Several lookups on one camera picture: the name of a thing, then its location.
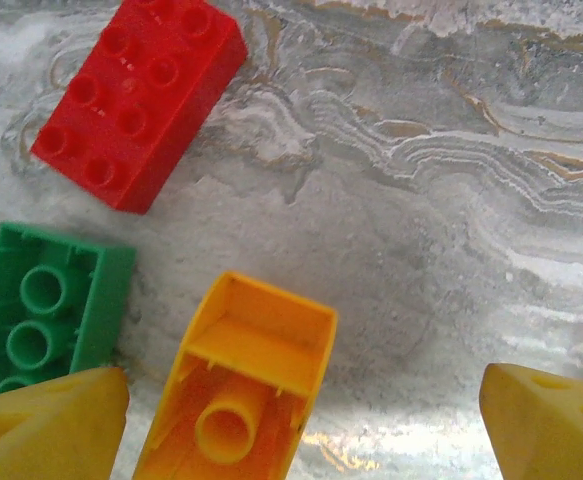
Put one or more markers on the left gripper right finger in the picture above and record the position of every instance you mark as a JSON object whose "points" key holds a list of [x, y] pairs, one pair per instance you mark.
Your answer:
{"points": [[551, 430]]}

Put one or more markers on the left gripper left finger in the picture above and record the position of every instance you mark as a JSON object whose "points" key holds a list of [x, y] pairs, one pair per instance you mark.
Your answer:
{"points": [[46, 430]]}

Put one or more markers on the green lego brick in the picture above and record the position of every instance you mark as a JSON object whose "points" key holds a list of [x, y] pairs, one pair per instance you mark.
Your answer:
{"points": [[46, 300]]}

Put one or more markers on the orange lego brick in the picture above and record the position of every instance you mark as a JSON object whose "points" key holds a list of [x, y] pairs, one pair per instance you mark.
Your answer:
{"points": [[251, 340]]}

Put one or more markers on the red lego brick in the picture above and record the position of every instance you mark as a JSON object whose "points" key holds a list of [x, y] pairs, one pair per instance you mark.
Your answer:
{"points": [[136, 100]]}

